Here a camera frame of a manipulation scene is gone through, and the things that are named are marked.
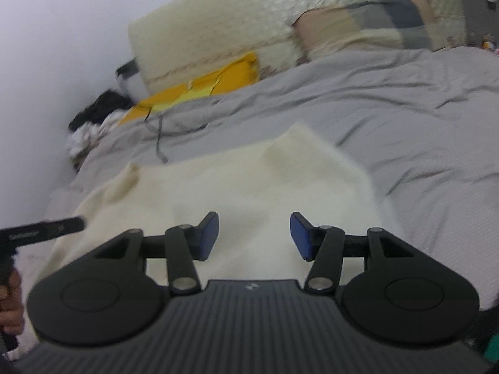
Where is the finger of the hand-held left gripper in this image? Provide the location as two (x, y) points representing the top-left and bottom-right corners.
(58, 217), (86, 235)

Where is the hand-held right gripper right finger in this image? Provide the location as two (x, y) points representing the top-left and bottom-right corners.
(289, 211), (416, 293)

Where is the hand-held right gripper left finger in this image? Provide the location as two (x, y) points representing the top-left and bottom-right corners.
(94, 211), (220, 295)

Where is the cream blanket with grey stripes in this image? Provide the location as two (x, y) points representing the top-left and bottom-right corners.
(35, 122), (406, 281)

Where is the white clothes pile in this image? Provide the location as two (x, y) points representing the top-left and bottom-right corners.
(65, 113), (126, 157)

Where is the black clothes pile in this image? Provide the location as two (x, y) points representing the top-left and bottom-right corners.
(68, 90), (134, 132)

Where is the person's left hand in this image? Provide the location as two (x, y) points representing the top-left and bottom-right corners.
(0, 271), (25, 334)

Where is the yellow pillow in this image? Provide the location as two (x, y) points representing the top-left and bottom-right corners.
(117, 51), (260, 126)

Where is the grey duvet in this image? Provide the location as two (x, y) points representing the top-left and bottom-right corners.
(8, 45), (499, 359)

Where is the green garment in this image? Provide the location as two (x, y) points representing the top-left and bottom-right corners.
(484, 333), (499, 361)

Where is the cream quilted headboard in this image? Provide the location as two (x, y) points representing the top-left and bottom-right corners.
(128, 0), (467, 98)

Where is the plaid pillow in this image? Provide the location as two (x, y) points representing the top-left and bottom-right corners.
(292, 0), (438, 62)

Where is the black cable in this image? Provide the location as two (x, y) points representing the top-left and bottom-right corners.
(143, 105), (211, 163)

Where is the dark wall socket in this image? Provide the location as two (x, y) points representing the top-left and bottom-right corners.
(115, 59), (139, 79)

